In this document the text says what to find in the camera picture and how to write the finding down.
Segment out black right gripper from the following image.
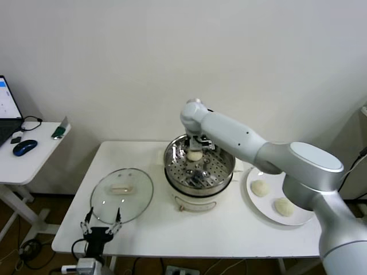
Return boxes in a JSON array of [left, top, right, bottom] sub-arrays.
[[186, 136, 208, 157]]

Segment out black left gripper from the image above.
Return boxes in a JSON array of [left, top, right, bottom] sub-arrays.
[[80, 207, 123, 258]]

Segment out white steamed baozi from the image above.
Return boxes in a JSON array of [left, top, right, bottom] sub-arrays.
[[251, 179, 271, 198], [274, 197, 296, 217], [186, 151, 203, 163]]

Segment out round glass pot lid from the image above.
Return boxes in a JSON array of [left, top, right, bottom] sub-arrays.
[[90, 168, 155, 225]]

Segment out perforated steel steamer basket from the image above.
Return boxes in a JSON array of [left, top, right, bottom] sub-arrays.
[[155, 132, 244, 198]]

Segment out white electric cooker pot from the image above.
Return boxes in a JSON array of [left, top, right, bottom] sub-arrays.
[[165, 171, 241, 213]]

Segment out white round plate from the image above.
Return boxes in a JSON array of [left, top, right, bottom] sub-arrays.
[[245, 167, 316, 226]]

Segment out white power strip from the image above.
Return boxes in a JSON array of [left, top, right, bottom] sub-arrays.
[[166, 265, 200, 275]]

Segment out white side desk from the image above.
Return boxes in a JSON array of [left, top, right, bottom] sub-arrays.
[[0, 121, 72, 253]]

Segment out green and silver tool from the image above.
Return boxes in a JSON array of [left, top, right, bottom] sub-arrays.
[[51, 116, 72, 140]]

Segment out blue computer mouse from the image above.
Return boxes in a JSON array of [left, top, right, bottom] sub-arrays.
[[13, 140, 38, 158]]

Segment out black laptop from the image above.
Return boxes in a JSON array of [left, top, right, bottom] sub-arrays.
[[0, 76, 25, 148]]

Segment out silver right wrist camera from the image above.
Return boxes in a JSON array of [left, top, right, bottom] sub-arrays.
[[200, 136, 216, 151]]

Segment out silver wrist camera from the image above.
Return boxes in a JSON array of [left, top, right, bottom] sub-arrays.
[[200, 136, 216, 151], [61, 257, 98, 275]]

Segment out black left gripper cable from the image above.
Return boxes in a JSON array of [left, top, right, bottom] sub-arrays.
[[71, 239, 89, 260]]

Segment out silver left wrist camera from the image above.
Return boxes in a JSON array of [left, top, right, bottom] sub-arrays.
[[61, 257, 98, 275]]

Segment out black floor cable bundle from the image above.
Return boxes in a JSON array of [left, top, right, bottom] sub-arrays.
[[17, 239, 44, 270]]

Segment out black laptop cable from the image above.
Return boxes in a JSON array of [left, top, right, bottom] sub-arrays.
[[21, 116, 44, 133]]

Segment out white wall cable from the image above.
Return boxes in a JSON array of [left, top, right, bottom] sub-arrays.
[[339, 160, 364, 187]]

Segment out black wall cable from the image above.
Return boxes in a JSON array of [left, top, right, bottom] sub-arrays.
[[341, 147, 367, 187]]

